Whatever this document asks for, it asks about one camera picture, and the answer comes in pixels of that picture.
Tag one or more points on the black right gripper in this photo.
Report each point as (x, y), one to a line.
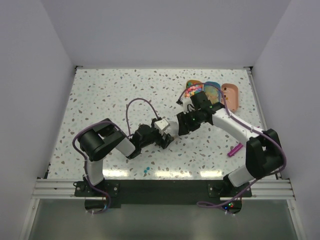
(184, 127)

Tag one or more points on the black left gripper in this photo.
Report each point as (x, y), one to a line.
(163, 143)

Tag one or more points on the pink tray of lollipops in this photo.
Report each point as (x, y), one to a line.
(231, 93)

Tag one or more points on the magenta plastic scoop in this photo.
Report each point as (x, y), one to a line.
(234, 150)

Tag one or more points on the round silver jar lid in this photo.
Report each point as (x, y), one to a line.
(173, 128)

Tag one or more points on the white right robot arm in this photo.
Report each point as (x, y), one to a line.
(263, 151)

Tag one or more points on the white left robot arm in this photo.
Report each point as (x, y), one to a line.
(98, 140)

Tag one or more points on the tan tray of star candies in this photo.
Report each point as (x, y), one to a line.
(193, 87)

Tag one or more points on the blue tray of wrapped candies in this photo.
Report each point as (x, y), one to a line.
(212, 91)

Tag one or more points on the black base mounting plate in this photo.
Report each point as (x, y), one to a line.
(115, 193)

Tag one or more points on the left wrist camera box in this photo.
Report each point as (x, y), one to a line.
(161, 125)

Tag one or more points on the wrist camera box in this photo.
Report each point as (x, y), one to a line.
(161, 125)
(186, 104)

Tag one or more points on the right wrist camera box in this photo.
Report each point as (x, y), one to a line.
(186, 104)

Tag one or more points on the aluminium front frame rail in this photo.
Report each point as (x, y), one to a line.
(264, 189)

